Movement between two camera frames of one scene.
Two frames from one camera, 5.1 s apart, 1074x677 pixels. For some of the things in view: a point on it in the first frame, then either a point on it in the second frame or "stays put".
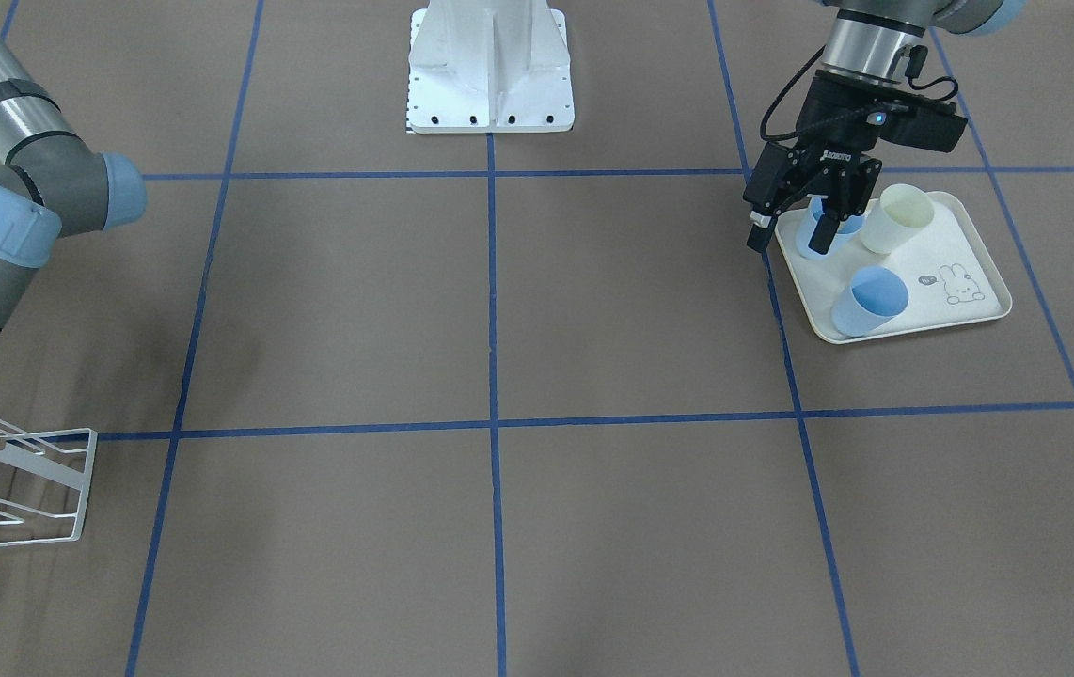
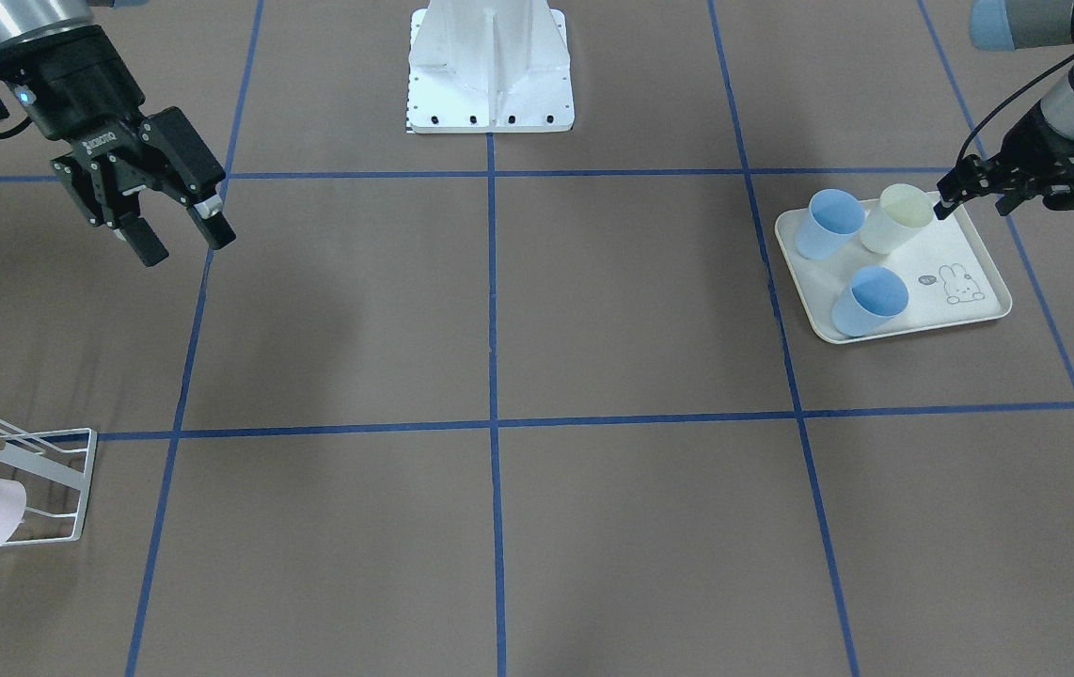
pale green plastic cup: (889, 219) stays put
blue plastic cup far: (805, 230) stays put
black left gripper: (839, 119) to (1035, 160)
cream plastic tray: (953, 270) stays put
